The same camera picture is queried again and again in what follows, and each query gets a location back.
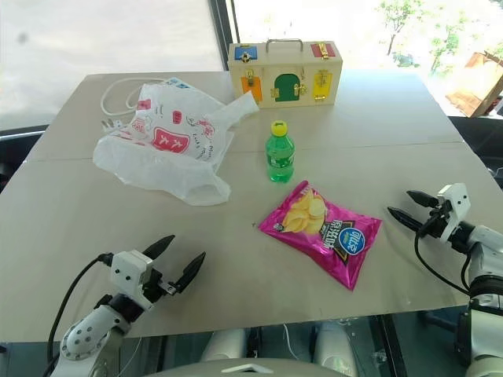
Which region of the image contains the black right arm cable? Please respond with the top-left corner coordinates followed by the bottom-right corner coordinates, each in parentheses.
top-left (413, 223), bottom-right (470, 296)

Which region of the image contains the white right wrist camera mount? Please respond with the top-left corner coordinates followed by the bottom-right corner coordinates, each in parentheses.
top-left (437, 182), bottom-right (470, 243)

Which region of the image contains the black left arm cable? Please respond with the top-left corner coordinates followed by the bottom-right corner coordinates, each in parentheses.
top-left (46, 253), bottom-right (115, 364)

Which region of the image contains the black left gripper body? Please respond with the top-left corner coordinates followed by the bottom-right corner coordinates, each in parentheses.
top-left (141, 267), bottom-right (184, 305)

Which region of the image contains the white power cable with plug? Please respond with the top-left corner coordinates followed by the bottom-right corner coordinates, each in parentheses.
top-left (100, 76), bottom-right (166, 134)

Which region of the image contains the green soda bottle yellow cap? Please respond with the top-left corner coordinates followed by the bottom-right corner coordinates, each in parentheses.
top-left (265, 120), bottom-right (296, 185)

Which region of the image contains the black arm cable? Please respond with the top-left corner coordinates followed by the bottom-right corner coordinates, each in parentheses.
top-left (413, 223), bottom-right (470, 296)
top-left (46, 253), bottom-right (115, 364)

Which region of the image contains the white printed plastic bag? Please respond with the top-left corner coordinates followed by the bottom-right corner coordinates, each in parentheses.
top-left (92, 77), bottom-right (260, 207)

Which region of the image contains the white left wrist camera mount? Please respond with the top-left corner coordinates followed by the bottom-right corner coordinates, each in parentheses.
top-left (109, 251), bottom-right (155, 304)

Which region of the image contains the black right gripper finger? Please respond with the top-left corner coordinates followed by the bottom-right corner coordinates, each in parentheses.
top-left (387, 206), bottom-right (424, 233)
top-left (406, 189), bottom-right (442, 210)

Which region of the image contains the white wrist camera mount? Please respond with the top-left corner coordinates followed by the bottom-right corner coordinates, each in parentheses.
top-left (437, 182), bottom-right (470, 243)
top-left (109, 251), bottom-right (155, 304)

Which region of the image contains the wooden lock box with handle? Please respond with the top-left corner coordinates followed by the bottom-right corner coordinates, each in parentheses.
top-left (227, 38), bottom-right (344, 109)

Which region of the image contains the silver robot body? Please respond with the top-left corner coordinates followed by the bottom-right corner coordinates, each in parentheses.
top-left (143, 318), bottom-right (359, 377)

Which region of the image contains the brown cardboard box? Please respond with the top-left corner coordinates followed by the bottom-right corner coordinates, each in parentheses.
top-left (444, 49), bottom-right (503, 118)

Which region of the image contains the pink potato chips bag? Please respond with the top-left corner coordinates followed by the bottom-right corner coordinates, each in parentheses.
top-left (257, 180), bottom-right (384, 291)

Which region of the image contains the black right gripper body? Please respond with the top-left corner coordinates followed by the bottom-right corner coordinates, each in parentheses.
top-left (417, 197), bottom-right (453, 240)

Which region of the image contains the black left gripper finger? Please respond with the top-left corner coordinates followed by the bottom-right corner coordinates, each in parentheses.
top-left (174, 251), bottom-right (207, 293)
top-left (141, 234), bottom-right (176, 259)

